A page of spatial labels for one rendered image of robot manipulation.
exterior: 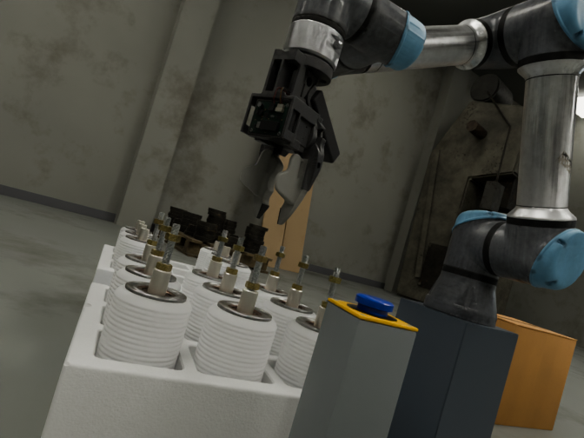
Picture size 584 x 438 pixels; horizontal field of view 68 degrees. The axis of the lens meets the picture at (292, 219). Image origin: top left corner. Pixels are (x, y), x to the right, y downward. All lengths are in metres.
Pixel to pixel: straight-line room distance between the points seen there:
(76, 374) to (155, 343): 0.09
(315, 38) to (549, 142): 0.50
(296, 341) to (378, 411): 0.19
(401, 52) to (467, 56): 0.30
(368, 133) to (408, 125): 0.66
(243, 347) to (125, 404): 0.14
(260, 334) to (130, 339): 0.15
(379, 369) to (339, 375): 0.04
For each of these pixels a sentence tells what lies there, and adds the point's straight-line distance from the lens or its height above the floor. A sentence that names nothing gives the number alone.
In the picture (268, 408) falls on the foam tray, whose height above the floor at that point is 0.16.
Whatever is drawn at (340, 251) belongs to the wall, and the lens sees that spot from 5.39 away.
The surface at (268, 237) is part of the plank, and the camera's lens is 4.16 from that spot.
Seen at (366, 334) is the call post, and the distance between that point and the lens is 0.43.
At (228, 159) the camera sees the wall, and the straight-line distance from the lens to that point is 4.58.
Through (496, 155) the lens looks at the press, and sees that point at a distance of 5.24.
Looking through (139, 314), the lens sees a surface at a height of 0.23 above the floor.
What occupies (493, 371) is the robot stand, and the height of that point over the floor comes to 0.21.
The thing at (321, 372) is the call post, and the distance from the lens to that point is 0.47.
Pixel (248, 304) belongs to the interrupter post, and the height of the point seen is 0.26.
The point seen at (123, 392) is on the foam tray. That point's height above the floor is 0.16.
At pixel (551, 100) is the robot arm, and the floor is 0.72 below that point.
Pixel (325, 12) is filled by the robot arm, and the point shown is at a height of 0.65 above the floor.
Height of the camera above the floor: 0.37
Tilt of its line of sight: 2 degrees up
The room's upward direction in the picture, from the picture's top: 16 degrees clockwise
